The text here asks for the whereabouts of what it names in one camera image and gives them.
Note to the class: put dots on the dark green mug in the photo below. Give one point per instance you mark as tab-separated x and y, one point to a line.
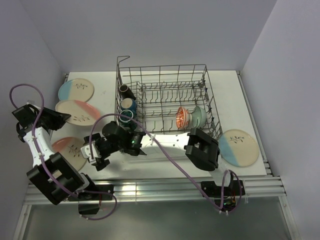
125	119

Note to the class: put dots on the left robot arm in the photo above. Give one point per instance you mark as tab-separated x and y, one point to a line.
52	174

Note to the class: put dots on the light green bowl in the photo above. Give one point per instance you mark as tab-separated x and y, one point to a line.
199	117

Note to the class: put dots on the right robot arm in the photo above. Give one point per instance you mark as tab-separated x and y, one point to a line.
196	146

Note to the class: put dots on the orange patterned bowl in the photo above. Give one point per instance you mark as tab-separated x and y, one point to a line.
182	118

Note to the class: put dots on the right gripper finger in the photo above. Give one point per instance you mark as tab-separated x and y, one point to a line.
94	137
100	164

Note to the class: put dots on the grey wire dish rack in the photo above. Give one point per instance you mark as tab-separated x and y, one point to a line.
161	89

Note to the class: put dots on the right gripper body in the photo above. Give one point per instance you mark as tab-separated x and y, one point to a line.
106	147

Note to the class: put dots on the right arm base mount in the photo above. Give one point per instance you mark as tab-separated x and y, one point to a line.
230	193

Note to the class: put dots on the pink cream plate near edge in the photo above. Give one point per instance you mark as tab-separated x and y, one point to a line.
70	148

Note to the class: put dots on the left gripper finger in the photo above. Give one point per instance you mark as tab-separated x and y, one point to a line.
56	115
59	123

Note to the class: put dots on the aluminium rail frame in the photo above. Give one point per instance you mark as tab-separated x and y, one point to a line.
265	195

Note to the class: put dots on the pink and cream plate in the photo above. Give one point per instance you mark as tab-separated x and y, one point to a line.
81	113

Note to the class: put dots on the dark blue mug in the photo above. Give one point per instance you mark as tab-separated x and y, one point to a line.
128	104

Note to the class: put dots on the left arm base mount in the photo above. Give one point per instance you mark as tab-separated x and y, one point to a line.
90	199

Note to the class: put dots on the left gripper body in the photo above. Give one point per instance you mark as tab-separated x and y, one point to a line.
49	122

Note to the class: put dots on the blue cream plate right side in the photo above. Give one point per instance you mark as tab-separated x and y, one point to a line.
238	148

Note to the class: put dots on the blue and cream plate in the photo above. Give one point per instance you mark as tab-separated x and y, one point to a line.
79	89

